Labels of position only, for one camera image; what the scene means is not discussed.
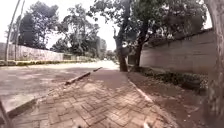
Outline grey asphalt road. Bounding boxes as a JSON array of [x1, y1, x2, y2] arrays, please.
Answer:
[[0, 60, 119, 113]]

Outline pole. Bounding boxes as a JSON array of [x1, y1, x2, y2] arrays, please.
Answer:
[[13, 0, 27, 62], [3, 0, 22, 63]]

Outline concrete kerb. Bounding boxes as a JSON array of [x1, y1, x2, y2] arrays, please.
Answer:
[[0, 66, 104, 121]]

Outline pale boundary wall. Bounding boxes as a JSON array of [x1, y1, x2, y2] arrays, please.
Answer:
[[0, 42, 91, 63]]

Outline large tree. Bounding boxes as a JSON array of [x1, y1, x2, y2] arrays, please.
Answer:
[[128, 0, 209, 69], [88, 0, 134, 73], [201, 0, 224, 128]]

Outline grey boundary wall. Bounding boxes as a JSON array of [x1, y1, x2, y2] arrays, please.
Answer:
[[128, 29, 216, 76]]

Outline bare earth strip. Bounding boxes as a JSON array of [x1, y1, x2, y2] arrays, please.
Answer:
[[126, 69, 214, 128]]

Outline grass verge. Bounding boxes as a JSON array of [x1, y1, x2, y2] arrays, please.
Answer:
[[0, 59, 98, 67]]

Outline low plants along wall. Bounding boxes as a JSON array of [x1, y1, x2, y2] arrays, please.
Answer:
[[134, 65, 209, 94]]

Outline row of trees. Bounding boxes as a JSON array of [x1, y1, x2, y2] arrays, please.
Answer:
[[4, 1, 116, 61]]

